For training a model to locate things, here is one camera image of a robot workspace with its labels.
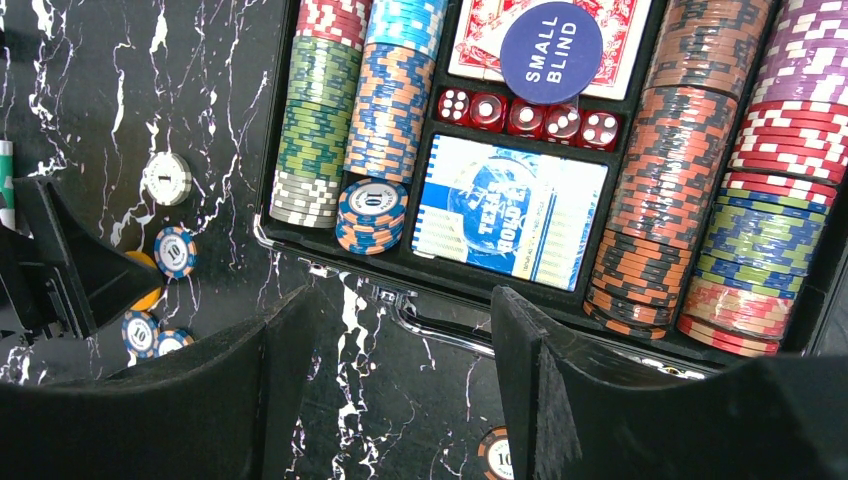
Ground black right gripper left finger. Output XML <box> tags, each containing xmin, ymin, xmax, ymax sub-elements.
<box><xmin>1</xmin><ymin>287</ymin><xmax>320</xmax><ymax>479</ymax></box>

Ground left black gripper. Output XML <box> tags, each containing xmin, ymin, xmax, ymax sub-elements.
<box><xmin>1</xmin><ymin>177</ymin><xmax>163</xmax><ymax>339</ymax></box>

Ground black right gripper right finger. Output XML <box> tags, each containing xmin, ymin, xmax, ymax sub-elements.
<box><xmin>491</xmin><ymin>287</ymin><xmax>847</xmax><ymax>479</ymax></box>

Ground blue small blind button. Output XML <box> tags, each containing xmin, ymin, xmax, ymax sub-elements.
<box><xmin>500</xmin><ymin>1</ymin><xmax>603</xmax><ymax>105</ymax></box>

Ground black poker set case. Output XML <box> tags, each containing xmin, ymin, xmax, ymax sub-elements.
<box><xmin>257</xmin><ymin>1</ymin><xmax>847</xmax><ymax>368</ymax></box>

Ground yellow big blind button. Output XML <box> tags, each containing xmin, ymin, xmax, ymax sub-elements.
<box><xmin>124</xmin><ymin>250</ymin><xmax>166</xmax><ymax>313</ymax></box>

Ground blue ten chip left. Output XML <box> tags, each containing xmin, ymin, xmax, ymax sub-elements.
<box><xmin>121</xmin><ymin>310</ymin><xmax>160</xmax><ymax>359</ymax></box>

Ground blue ten chip upper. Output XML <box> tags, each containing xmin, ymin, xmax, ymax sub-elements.
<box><xmin>153</xmin><ymin>226</ymin><xmax>197</xmax><ymax>279</ymax></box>

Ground orange hundred chip left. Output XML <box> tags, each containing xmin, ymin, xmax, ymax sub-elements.
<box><xmin>477</xmin><ymin>426</ymin><xmax>514</xmax><ymax>480</ymax></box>

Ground blue ten chip right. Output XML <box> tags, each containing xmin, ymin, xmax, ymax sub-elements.
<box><xmin>153</xmin><ymin>329</ymin><xmax>194</xmax><ymax>358</ymax></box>

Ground white poker chip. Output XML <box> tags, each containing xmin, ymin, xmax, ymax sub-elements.
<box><xmin>142</xmin><ymin>152</ymin><xmax>193</xmax><ymax>206</ymax></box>

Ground blue playing card deck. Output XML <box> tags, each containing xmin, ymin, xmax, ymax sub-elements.
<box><xmin>411</xmin><ymin>134</ymin><xmax>608</xmax><ymax>291</ymax></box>

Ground blue ten chip stack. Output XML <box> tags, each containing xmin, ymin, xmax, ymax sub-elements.
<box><xmin>335</xmin><ymin>178</ymin><xmax>409</xmax><ymax>255</ymax></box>

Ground purple red green chip row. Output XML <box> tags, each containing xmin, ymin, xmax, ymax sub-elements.
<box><xmin>677</xmin><ymin>1</ymin><xmax>847</xmax><ymax>357</ymax></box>

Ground red dice row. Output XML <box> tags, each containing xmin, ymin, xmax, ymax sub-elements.
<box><xmin>434</xmin><ymin>88</ymin><xmax>624</xmax><ymax>151</ymax></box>

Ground light blue orange chip row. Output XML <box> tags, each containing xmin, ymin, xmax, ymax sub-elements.
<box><xmin>344</xmin><ymin>0</ymin><xmax>448</xmax><ymax>183</ymax></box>

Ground brown orange chip row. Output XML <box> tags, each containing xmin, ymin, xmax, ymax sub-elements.
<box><xmin>583</xmin><ymin>1</ymin><xmax>773</xmax><ymax>340</ymax></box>

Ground red playing card deck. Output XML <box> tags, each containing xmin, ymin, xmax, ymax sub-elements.
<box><xmin>448</xmin><ymin>0</ymin><xmax>652</xmax><ymax>101</ymax></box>

